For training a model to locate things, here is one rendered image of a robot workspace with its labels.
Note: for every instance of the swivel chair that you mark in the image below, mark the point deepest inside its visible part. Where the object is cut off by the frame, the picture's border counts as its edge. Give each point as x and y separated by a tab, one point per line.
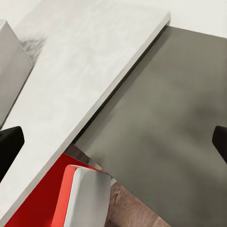
71	194

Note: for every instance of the toy box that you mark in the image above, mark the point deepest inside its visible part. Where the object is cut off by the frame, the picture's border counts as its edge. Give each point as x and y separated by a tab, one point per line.
15	66

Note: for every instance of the desk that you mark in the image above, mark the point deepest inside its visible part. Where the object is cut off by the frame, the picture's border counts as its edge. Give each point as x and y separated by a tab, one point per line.
140	98

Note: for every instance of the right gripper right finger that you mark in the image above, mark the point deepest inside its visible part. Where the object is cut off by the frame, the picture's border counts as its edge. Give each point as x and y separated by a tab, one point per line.
219	141

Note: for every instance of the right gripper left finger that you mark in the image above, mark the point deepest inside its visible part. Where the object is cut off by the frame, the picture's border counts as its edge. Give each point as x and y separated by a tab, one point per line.
11	142

